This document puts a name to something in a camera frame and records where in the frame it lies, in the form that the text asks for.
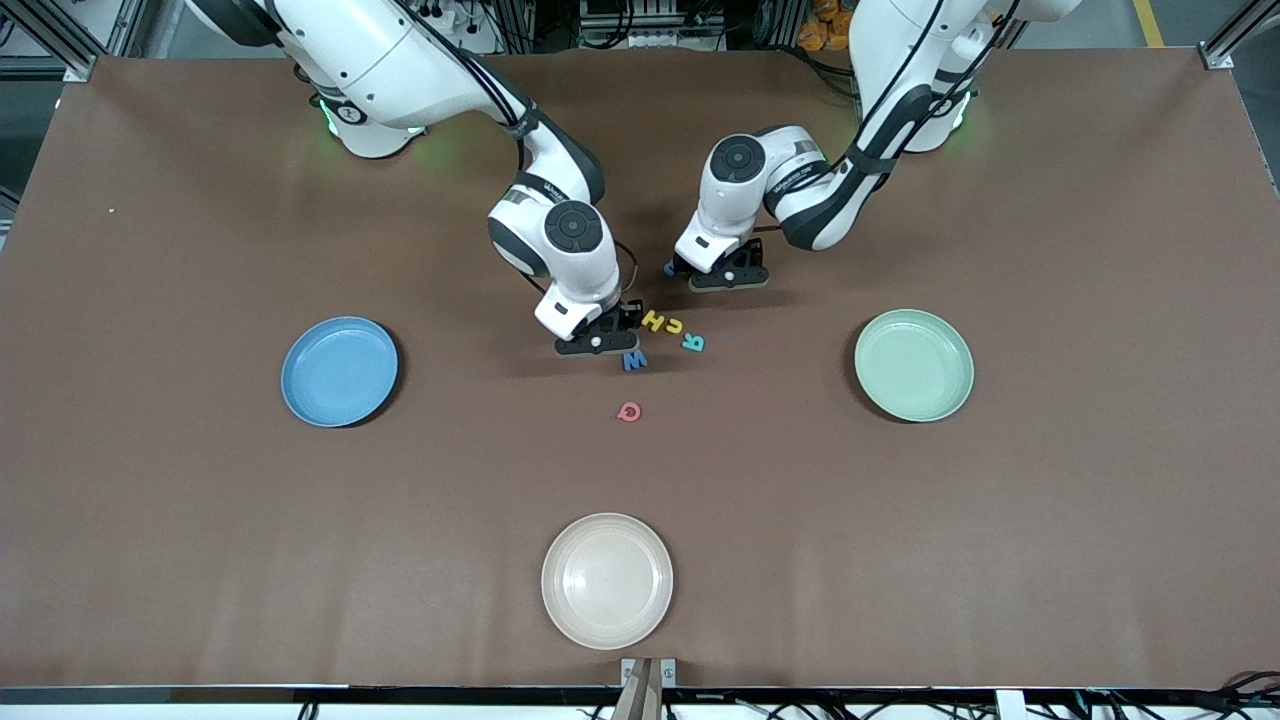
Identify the pale green plate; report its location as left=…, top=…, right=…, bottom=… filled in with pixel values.
left=854, top=309, right=976, bottom=424

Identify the orange bag pile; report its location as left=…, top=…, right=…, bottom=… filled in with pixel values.
left=798, top=0, right=853, bottom=53

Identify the grey equipment rack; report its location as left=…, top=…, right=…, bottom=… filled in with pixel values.
left=578, top=0, right=726, bottom=53

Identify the beige plate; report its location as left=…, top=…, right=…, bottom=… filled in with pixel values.
left=541, top=513, right=675, bottom=651

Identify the blue plate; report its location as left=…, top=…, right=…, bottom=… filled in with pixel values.
left=281, top=316, right=400, bottom=429

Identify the brown table cover sheet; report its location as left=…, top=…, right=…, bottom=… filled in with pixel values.
left=0, top=48, right=1280, bottom=691

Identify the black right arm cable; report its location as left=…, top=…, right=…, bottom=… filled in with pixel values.
left=395, top=0, right=641, bottom=301

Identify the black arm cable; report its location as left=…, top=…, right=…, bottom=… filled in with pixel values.
left=760, top=0, right=1021, bottom=236
left=395, top=0, right=641, bottom=301

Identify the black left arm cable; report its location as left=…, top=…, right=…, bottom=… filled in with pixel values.
left=760, top=0, right=1021, bottom=236

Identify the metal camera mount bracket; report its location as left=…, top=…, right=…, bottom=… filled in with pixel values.
left=612, top=657, right=678, bottom=720

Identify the black table edge rail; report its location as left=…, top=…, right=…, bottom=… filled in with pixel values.
left=0, top=684, right=1280, bottom=720

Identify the black floor cable bundle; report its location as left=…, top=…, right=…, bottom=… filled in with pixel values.
left=1080, top=670, right=1280, bottom=720

